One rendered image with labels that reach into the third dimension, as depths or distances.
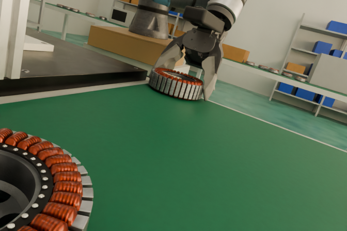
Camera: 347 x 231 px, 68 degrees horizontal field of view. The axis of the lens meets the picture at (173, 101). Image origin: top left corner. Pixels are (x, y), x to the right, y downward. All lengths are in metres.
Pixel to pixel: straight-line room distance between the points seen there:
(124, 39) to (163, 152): 0.63
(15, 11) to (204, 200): 0.25
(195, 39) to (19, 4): 0.35
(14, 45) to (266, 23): 6.77
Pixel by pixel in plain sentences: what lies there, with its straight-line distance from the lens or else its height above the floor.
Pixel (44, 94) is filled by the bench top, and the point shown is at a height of 0.75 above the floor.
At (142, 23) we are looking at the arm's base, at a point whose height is 0.86.
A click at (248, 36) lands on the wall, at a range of 6.97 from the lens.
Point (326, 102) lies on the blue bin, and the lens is 6.45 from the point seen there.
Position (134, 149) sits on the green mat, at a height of 0.75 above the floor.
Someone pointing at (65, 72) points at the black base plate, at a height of 0.77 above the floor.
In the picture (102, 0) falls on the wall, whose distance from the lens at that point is 8.91.
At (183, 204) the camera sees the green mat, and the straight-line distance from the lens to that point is 0.20.
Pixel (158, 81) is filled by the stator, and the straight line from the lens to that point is 0.48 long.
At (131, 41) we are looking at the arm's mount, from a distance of 0.84.
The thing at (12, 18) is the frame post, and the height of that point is 0.83.
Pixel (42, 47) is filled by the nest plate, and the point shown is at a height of 0.78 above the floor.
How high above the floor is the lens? 0.86
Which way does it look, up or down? 14 degrees down
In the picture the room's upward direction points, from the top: 16 degrees clockwise
